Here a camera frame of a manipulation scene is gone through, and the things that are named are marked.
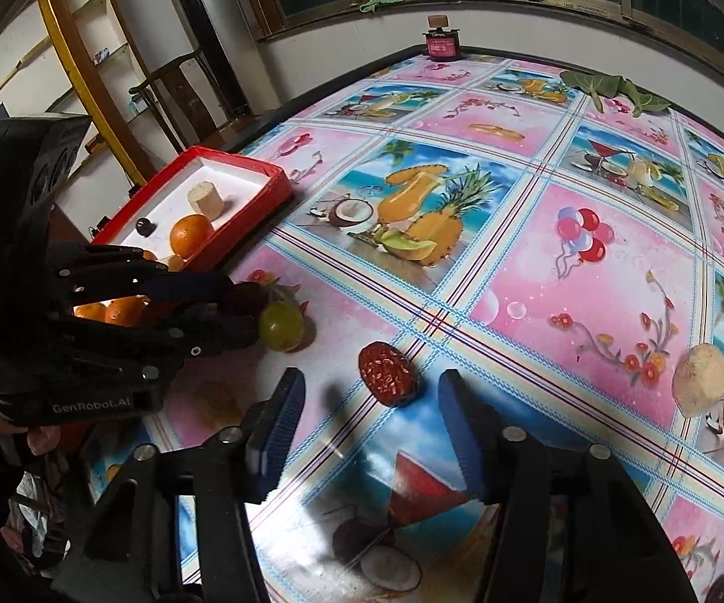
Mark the white tower air conditioner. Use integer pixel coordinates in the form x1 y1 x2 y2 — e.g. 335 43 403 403
157 0 253 120

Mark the green grape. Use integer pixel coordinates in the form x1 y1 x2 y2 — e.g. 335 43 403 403
258 301 306 353

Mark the person's patterned clothing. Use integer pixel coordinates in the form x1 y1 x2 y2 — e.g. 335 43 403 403
0 471 74 579

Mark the peeled sugarcane piece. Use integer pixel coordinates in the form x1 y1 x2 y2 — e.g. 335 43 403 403
672 343 724 417
187 182 225 220

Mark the red tray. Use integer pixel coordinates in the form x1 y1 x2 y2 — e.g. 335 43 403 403
73 146 292 328

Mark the wooden wall shelf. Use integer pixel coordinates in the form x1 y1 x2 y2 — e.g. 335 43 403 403
0 0 162 189

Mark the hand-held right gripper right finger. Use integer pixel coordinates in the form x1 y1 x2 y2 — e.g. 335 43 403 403
437 369 699 603

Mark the small red bottle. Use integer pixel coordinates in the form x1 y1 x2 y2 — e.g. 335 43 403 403
421 14 462 62

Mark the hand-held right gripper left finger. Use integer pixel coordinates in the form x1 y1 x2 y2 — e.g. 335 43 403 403
54 367 308 603

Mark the dark wooden chair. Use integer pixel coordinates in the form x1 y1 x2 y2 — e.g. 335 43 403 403
129 50 237 152

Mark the green leaf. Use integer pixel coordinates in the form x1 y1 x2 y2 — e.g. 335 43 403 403
560 69 627 114
616 78 674 117

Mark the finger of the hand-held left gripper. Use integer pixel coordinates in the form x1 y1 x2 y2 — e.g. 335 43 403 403
44 242 237 306
66 311 261 378

